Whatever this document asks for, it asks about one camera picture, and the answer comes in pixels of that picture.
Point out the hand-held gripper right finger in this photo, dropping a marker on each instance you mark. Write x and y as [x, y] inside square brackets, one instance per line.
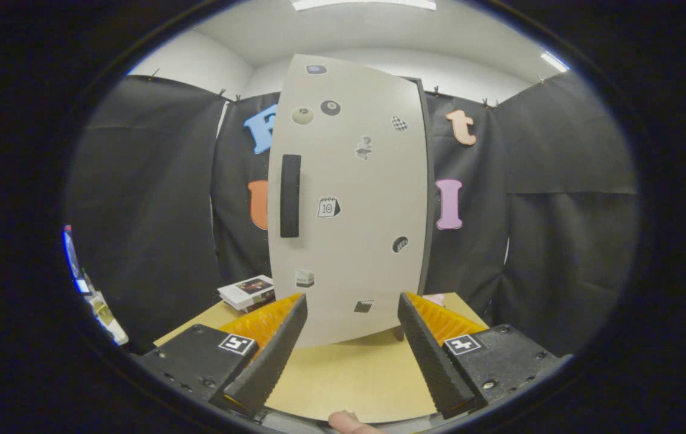
[433, 358]

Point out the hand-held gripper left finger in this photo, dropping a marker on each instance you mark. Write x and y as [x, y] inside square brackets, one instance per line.
[273, 367]

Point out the grey shoe cabinet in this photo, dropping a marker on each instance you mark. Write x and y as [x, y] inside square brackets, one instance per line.
[431, 181]

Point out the green and pink plush toy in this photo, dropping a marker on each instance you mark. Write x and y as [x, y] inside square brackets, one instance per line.
[434, 298]

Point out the stack of books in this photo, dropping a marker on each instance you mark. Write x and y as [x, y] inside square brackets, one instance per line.
[246, 292]

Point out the desk clutter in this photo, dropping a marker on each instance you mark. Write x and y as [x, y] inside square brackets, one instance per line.
[105, 316]

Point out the black backdrop cloth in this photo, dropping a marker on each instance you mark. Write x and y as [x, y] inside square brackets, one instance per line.
[150, 211]

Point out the monitor screen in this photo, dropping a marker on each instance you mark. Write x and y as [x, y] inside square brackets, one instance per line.
[72, 259]

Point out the small ceiling light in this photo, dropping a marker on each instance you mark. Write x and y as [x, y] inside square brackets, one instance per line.
[554, 61]

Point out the long ceiling light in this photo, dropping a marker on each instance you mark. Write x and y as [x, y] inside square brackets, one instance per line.
[367, 3]

